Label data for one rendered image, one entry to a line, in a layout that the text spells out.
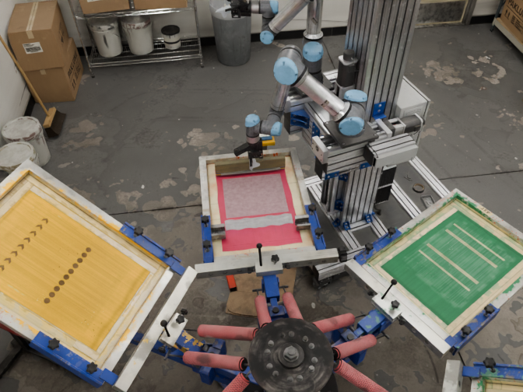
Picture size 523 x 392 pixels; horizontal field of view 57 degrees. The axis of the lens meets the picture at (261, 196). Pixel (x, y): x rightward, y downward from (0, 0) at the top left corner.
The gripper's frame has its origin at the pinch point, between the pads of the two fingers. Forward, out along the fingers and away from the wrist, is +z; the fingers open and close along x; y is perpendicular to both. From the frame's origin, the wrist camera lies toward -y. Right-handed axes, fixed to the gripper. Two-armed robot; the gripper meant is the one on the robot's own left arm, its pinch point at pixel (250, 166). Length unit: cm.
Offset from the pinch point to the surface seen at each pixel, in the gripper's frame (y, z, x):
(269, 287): -1, -4, -85
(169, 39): -57, 73, 289
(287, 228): 14.6, 4.6, -44.8
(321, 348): 11, -31, -129
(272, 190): 10.5, 4.7, -16.0
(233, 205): -12.4, 4.8, -24.7
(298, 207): 23.0, 4.6, -31.0
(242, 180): -5.2, 4.8, -5.5
